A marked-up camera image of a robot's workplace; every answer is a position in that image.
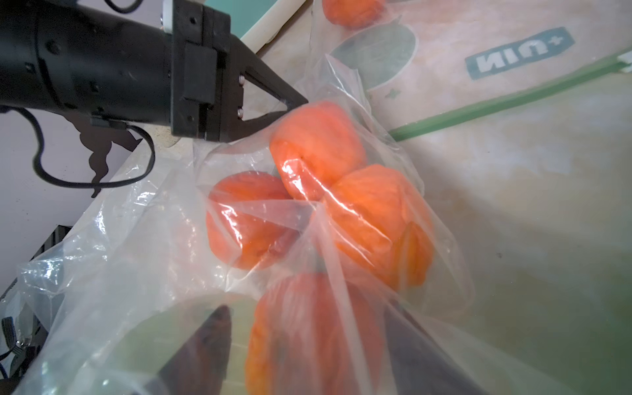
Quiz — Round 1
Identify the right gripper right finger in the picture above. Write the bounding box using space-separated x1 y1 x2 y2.
383 301 485 394

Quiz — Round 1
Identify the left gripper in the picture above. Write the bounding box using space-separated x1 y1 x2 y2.
161 1 308 143

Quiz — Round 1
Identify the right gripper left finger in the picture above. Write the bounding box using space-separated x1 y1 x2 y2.
133 304 232 394

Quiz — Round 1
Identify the green-zip bag of oranges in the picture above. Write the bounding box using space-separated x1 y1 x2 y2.
16 1 631 394

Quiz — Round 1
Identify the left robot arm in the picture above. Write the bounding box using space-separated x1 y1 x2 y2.
1 1 306 143

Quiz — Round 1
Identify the mint green toaster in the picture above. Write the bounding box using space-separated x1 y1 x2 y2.
204 0 306 53

